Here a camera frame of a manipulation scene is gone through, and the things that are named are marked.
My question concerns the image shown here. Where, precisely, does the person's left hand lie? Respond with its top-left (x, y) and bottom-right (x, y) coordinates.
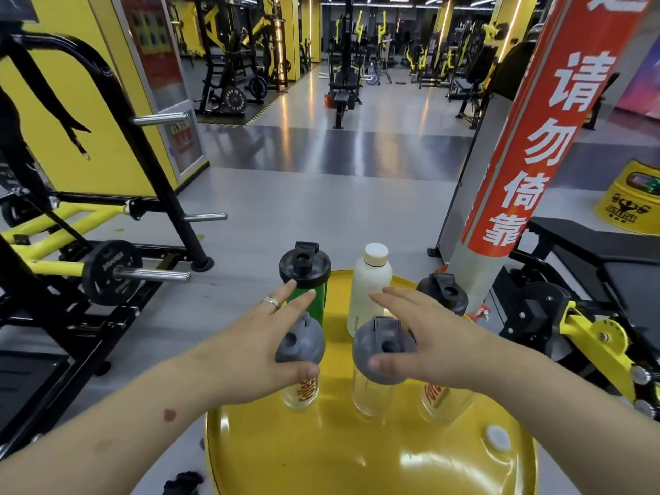
top-left (190, 279), bottom-right (322, 406)

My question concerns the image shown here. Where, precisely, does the person's right hand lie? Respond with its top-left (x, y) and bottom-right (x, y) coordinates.
top-left (368, 285), bottom-right (516, 393)

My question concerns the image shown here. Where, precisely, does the white bottle cream cap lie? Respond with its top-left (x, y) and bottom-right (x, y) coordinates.
top-left (346, 243), bottom-right (394, 338)

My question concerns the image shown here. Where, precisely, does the green shaker bottle black lid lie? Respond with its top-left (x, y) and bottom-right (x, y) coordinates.
top-left (279, 241), bottom-right (332, 327)

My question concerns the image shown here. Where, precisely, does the person's left forearm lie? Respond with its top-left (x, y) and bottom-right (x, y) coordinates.
top-left (0, 350), bottom-right (223, 495)

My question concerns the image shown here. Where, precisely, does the person's right forearm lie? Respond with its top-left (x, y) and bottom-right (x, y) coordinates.
top-left (489, 344), bottom-right (660, 495)

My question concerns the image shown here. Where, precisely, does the white round plug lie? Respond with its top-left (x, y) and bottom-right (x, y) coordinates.
top-left (484, 425), bottom-right (512, 453)

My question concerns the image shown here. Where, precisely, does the yellow round table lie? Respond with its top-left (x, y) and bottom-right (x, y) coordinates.
top-left (204, 269), bottom-right (539, 495)

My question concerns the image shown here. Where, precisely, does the black glove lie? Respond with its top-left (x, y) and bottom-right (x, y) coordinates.
top-left (162, 471), bottom-right (206, 495)

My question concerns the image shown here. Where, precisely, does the grey mirror panel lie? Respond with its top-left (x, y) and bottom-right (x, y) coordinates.
top-left (428, 92), bottom-right (516, 263)

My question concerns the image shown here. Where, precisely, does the black weight plate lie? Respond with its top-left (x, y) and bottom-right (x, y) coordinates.
top-left (81, 239), bottom-right (144, 307)

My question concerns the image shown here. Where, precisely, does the black padded bench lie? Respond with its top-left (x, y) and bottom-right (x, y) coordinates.
top-left (525, 217), bottom-right (660, 325)

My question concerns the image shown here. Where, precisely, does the black and yellow weight machine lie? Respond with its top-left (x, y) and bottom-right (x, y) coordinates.
top-left (0, 33), bottom-right (228, 444)

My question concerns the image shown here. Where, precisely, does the black floor platform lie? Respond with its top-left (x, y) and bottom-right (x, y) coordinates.
top-left (0, 350), bottom-right (71, 444)

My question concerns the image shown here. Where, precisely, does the red and silver pole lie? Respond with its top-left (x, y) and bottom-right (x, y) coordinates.
top-left (448, 0), bottom-right (656, 313)

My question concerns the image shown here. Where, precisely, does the yellow drum with black print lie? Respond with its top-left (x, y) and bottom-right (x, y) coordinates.
top-left (593, 159), bottom-right (660, 237)

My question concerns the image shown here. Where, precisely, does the framed red poster panel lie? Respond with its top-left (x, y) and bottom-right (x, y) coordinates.
top-left (111, 0), bottom-right (210, 184)

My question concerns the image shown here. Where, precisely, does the black plate-loaded machine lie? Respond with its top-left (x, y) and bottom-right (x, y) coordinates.
top-left (193, 0), bottom-right (289, 119)

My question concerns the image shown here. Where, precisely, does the black bench machine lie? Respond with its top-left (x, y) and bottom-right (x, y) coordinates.
top-left (323, 0), bottom-right (364, 131)

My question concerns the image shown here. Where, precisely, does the black hanging strap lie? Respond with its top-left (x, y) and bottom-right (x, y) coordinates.
top-left (0, 41), bottom-right (93, 162)

